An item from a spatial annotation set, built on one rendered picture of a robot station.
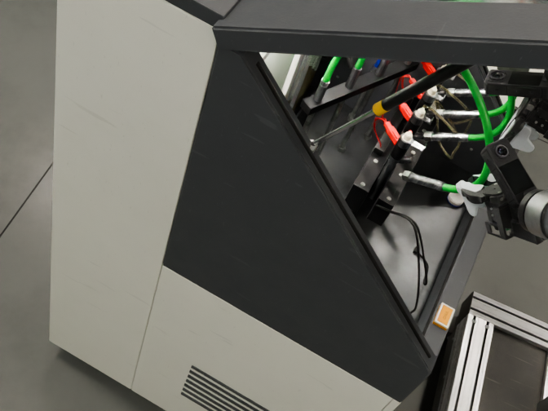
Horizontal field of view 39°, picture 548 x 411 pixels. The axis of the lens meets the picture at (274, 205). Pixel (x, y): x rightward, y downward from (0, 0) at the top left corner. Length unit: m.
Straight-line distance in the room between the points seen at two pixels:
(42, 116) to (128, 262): 1.27
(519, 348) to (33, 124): 1.82
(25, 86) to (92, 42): 1.71
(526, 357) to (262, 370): 1.07
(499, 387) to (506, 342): 0.17
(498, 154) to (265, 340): 0.68
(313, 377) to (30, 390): 0.96
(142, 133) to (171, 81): 0.16
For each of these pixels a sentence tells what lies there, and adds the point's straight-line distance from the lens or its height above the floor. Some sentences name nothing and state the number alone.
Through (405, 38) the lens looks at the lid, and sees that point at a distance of 1.01.
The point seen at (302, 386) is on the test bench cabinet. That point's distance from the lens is 1.81.
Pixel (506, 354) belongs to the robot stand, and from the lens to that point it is 2.60.
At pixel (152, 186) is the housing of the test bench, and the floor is 1.03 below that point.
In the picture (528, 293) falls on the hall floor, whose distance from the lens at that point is 3.05.
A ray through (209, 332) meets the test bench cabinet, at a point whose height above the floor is 0.63.
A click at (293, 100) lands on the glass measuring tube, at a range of 1.70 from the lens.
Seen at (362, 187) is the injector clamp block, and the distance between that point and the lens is 1.69.
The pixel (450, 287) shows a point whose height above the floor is 0.95.
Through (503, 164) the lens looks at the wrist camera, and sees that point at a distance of 1.33.
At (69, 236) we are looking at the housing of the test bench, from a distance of 1.83.
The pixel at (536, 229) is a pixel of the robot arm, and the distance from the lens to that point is 1.27.
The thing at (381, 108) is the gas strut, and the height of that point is 1.47.
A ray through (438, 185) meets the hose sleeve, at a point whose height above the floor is 1.18.
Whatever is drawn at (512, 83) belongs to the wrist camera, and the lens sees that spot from 1.42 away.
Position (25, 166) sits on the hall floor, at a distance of 2.80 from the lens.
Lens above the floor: 2.25
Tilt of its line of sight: 53 degrees down
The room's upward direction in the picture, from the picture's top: 23 degrees clockwise
